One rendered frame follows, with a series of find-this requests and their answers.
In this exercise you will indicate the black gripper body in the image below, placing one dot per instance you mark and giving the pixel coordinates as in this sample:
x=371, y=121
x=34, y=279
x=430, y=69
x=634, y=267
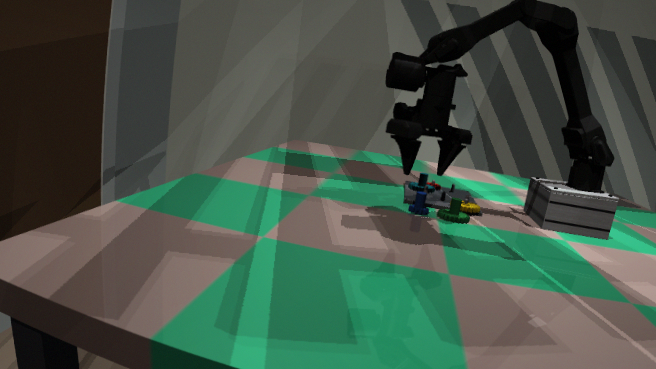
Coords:
x=434, y=115

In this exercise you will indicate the yellow gear with black stripe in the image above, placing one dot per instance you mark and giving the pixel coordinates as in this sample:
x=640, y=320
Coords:
x=469, y=207

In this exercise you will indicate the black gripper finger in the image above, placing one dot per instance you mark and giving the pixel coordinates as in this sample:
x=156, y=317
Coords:
x=408, y=151
x=448, y=152

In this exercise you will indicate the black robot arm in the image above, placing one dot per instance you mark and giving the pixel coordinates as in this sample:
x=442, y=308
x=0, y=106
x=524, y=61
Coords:
x=558, y=30

